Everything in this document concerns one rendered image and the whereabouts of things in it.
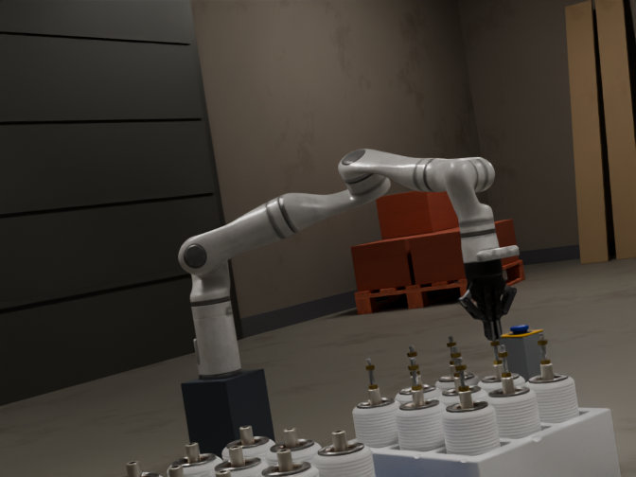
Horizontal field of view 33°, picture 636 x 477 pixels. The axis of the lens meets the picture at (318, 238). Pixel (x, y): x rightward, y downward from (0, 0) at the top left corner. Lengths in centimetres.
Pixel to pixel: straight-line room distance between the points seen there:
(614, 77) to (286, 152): 284
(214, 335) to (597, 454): 89
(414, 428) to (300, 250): 520
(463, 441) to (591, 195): 671
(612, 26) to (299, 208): 658
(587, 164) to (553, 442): 668
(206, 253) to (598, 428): 94
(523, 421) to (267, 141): 519
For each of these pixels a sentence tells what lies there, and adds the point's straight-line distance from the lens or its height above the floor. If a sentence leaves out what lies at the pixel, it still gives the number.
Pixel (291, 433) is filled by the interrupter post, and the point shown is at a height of 27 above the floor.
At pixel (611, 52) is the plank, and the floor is 158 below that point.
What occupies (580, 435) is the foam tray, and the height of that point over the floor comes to 15.
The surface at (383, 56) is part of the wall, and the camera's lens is 838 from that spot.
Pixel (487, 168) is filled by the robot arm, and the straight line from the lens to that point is 215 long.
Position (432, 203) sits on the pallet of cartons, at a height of 63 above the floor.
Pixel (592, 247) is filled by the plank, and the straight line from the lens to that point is 848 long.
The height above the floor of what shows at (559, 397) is 22.
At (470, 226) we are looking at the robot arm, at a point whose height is 56.
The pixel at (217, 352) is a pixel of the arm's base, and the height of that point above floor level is 36.
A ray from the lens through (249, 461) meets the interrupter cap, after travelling 177.
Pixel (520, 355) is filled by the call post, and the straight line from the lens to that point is 233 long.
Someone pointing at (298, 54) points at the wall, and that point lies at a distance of 748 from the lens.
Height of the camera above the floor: 61
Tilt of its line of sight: 1 degrees down
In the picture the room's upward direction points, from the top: 9 degrees counter-clockwise
